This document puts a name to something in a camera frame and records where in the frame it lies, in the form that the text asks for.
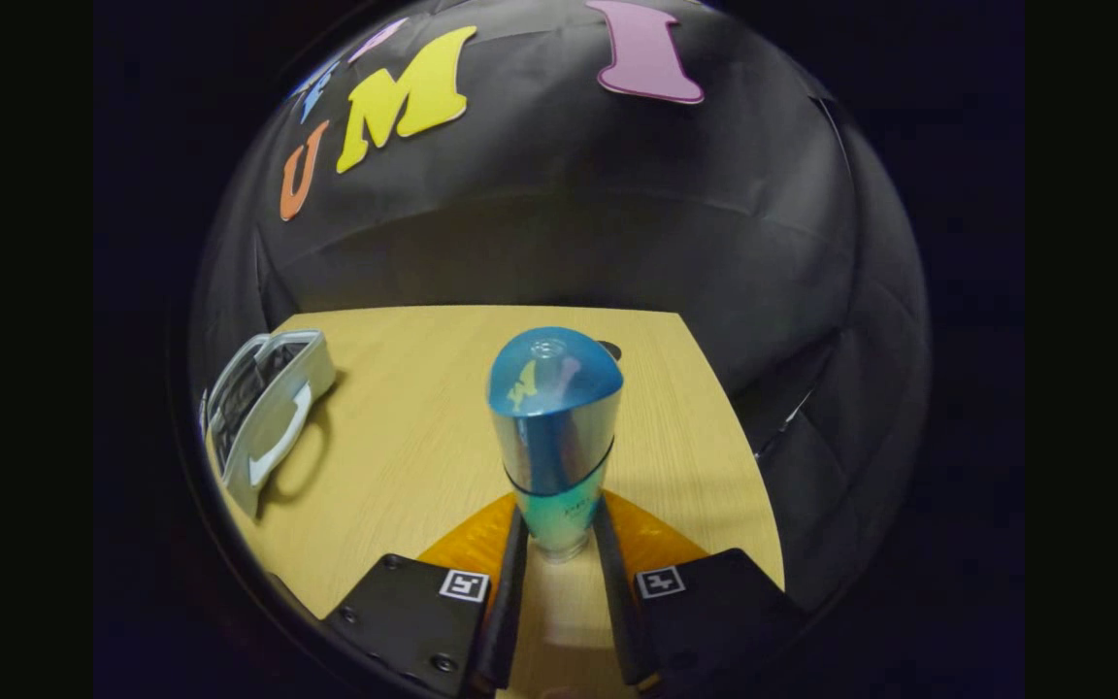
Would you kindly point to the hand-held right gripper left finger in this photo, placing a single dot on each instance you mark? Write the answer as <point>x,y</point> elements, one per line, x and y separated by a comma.
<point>510,602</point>

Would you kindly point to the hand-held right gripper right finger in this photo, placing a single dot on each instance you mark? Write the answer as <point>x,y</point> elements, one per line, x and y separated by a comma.
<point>617,612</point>

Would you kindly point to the blue glass lotion bottle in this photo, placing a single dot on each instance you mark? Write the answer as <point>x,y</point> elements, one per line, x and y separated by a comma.
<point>554,427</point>

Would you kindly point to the white hard-shell suitcase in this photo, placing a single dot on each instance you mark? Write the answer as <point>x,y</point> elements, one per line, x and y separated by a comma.
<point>268,417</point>

